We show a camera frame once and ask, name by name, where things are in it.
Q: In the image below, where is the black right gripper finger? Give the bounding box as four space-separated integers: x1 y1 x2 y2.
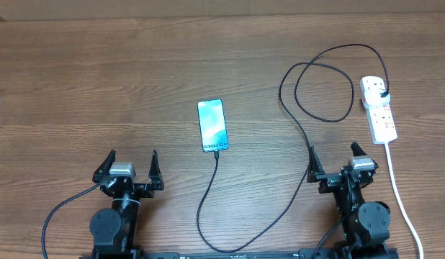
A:
351 142 367 157
307 146 325 183

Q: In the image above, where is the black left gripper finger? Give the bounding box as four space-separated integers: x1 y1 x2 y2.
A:
92 150 116 183
148 150 164 190

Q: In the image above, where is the black smartphone with blue screen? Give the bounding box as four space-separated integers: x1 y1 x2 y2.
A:
197 99 230 153

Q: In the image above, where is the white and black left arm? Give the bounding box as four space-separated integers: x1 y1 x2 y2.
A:
89 150 164 258

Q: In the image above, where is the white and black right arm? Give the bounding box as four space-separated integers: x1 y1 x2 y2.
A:
300 142 399 259

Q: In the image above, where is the white charger plug adapter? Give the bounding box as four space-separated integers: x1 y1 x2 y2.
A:
362 88 391 109

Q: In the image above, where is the white power strip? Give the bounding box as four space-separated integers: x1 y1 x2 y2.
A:
359 76 397 145

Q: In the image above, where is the white power strip cord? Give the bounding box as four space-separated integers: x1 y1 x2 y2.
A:
383 142 425 259

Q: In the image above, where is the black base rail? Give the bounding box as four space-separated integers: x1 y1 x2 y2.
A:
79 248 399 259

